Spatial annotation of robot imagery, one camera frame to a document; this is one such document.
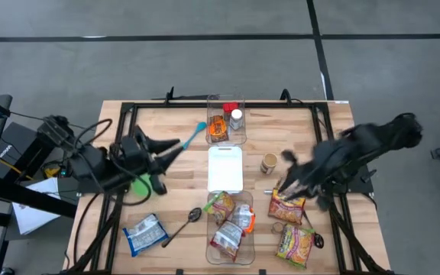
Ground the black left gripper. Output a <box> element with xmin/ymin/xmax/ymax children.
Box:
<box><xmin>117</xmin><ymin>125</ymin><xmax>185</xmax><ymax>179</ymax></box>

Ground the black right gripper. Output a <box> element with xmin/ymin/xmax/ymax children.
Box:
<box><xmin>279</xmin><ymin>141</ymin><xmax>347</xmax><ymax>202</ymax></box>

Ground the red ramen packet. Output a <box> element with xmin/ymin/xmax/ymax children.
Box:
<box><xmin>209</xmin><ymin>220</ymin><xmax>244</xmax><ymax>264</ymax></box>
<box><xmin>267</xmin><ymin>189</ymin><xmax>308</xmax><ymax>225</ymax></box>

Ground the tan-lid jar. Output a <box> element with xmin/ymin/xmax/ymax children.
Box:
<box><xmin>259</xmin><ymin>152</ymin><xmax>280</xmax><ymax>176</ymax></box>

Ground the blue plastic spoon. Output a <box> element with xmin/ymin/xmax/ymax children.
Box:
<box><xmin>180</xmin><ymin>121</ymin><xmax>209</xmax><ymax>152</ymax></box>

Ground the black metal spoon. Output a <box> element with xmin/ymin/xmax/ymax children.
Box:
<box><xmin>160</xmin><ymin>207</ymin><xmax>203</xmax><ymax>249</ymax></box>
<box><xmin>302</xmin><ymin>209</ymin><xmax>325</xmax><ymax>250</ymax></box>

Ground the green-edged ramen packet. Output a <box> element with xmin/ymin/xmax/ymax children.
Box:
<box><xmin>275</xmin><ymin>222</ymin><xmax>316</xmax><ymax>269</ymax></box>
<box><xmin>203</xmin><ymin>190</ymin><xmax>236</xmax><ymax>225</ymax></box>

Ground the blue ramen packet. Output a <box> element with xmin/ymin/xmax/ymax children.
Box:
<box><xmin>121</xmin><ymin>212</ymin><xmax>170</xmax><ymax>258</ymax></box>

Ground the red-lid spice jar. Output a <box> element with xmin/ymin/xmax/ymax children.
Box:
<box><xmin>222</xmin><ymin>101</ymin><xmax>240</xmax><ymax>122</ymax></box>

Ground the white-lid spice jar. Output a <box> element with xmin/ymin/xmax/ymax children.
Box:
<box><xmin>228</xmin><ymin>108</ymin><xmax>244</xmax><ymax>131</ymax></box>

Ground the green plastic bowl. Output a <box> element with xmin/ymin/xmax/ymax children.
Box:
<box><xmin>131</xmin><ymin>173</ymin><xmax>156</xmax><ymax>198</ymax></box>

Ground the white cutting board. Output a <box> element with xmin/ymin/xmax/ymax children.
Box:
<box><xmin>206</xmin><ymin>145</ymin><xmax>244</xmax><ymax>194</ymax></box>

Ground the small clear plastic bin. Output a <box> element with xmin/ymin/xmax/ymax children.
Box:
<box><xmin>205</xmin><ymin>93</ymin><xmax>248</xmax><ymax>146</ymax></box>

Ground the large clear plastic bin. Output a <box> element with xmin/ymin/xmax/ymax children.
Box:
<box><xmin>205</xmin><ymin>189</ymin><xmax>256</xmax><ymax>267</ymax></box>

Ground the black side cart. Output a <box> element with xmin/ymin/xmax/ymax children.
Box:
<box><xmin>0</xmin><ymin>173</ymin><xmax>79</xmax><ymax>275</ymax></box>

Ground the white paper sheet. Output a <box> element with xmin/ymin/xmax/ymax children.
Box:
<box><xmin>11</xmin><ymin>176</ymin><xmax>63</xmax><ymax>236</ymax></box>

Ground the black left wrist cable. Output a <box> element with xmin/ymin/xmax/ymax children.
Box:
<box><xmin>73</xmin><ymin>118</ymin><xmax>168</xmax><ymax>207</ymax></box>

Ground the thick black power cable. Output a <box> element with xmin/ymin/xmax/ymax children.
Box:
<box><xmin>73</xmin><ymin>192</ymin><xmax>101</xmax><ymax>268</ymax></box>

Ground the thin black cable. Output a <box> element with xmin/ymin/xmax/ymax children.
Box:
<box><xmin>8</xmin><ymin>111</ymin><xmax>53</xmax><ymax>121</ymax></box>

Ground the yellow cable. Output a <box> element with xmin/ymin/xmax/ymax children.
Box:
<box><xmin>0</xmin><ymin>157</ymin><xmax>36</xmax><ymax>183</ymax></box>

